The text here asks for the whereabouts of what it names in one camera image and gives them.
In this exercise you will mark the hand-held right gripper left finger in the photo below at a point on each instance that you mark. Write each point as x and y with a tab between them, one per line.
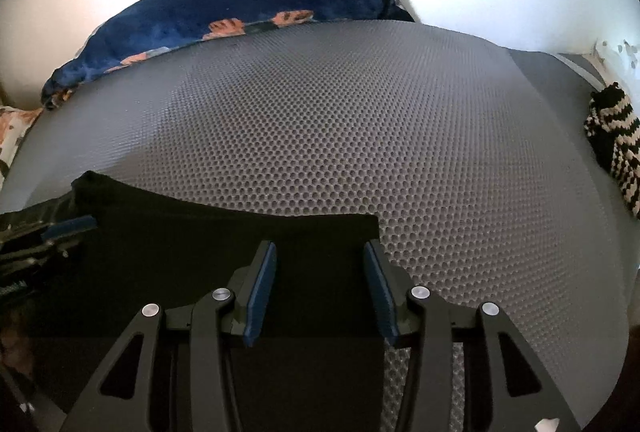
259	292

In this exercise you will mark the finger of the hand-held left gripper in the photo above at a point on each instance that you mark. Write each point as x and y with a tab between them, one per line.
45	254
70	228

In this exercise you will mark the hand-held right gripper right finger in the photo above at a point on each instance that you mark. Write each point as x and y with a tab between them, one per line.
381	292

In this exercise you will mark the black pants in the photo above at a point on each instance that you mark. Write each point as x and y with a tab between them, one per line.
175	252

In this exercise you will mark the white floral pillow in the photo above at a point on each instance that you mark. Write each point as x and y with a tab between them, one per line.
15	131

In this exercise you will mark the grey mesh mattress pad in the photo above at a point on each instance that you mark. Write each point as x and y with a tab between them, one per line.
400	136

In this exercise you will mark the blue floral fleece blanket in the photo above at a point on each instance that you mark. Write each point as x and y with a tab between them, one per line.
200	6

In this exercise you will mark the black white striped cloth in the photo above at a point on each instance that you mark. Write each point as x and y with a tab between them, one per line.
617	136

